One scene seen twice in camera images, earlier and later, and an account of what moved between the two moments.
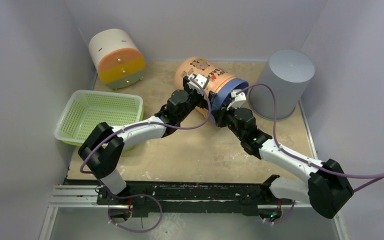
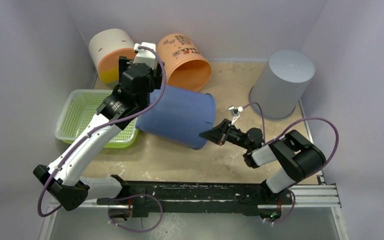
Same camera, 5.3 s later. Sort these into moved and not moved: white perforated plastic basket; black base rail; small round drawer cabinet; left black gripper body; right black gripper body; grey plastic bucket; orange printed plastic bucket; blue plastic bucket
Moved: orange printed plastic bucket; blue plastic bucket; left black gripper body; right black gripper body
Not moved: grey plastic bucket; small round drawer cabinet; white perforated plastic basket; black base rail
